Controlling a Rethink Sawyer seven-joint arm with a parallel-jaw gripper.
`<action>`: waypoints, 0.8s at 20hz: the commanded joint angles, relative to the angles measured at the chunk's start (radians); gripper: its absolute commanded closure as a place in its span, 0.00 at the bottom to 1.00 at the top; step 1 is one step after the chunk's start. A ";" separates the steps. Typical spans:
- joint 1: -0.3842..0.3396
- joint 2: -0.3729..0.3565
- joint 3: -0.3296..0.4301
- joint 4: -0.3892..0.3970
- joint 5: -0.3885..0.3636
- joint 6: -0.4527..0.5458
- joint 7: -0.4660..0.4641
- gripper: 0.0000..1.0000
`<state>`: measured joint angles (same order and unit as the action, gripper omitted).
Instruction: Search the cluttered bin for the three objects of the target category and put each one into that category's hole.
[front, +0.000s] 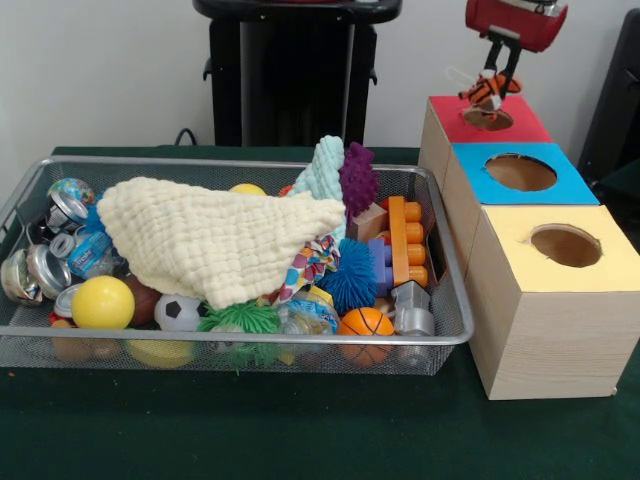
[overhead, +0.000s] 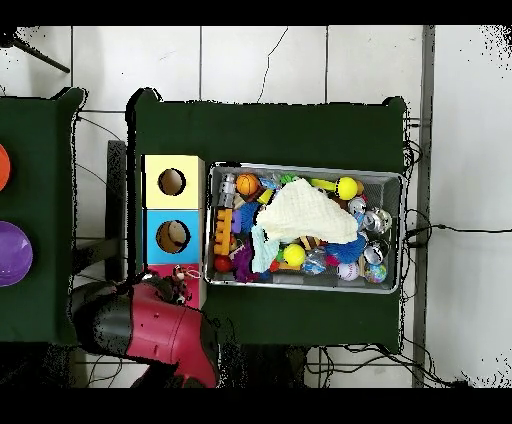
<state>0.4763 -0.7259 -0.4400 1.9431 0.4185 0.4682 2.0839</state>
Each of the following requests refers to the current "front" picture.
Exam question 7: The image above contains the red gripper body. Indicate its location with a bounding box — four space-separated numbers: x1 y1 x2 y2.
464 0 570 54

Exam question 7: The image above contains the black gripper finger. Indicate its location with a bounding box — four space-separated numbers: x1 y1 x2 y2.
482 39 504 77
501 47 523 96

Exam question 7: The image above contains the tiger plush toy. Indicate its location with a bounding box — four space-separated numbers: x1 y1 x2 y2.
446 64 524 124

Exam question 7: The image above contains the cream waffle cloth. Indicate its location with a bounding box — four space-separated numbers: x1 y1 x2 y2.
97 175 347 309

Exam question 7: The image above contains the wooden box with three holes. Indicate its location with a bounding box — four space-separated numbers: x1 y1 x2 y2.
418 94 640 401

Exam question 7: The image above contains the clear mesh bin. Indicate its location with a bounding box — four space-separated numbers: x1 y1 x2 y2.
0 154 475 377

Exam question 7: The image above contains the black chair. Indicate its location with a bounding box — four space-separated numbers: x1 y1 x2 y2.
577 7 640 176

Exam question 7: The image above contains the dark green side table cloth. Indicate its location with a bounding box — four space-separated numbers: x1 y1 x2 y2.
592 159 640 236

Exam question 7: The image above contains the purple spiky toy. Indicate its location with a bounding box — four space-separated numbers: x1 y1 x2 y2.
339 142 380 219

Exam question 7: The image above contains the light teal waffle cloth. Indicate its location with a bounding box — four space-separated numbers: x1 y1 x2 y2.
292 134 346 199

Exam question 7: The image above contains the orange building block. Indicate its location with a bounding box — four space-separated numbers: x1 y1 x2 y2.
388 196 430 289

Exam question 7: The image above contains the blue spiky ball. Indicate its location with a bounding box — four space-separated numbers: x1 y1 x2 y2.
317 238 377 316

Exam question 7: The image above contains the orange toy basketball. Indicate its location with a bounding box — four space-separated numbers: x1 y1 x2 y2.
338 307 396 337

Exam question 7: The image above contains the green spiky ball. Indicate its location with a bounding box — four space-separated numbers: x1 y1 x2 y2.
196 302 281 334

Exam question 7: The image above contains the small soccer ball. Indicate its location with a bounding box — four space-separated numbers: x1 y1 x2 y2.
153 293 207 332

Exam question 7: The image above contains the large yellow ball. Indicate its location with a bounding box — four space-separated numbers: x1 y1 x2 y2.
71 275 136 330

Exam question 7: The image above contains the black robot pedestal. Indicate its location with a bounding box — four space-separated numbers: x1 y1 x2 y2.
192 0 404 149

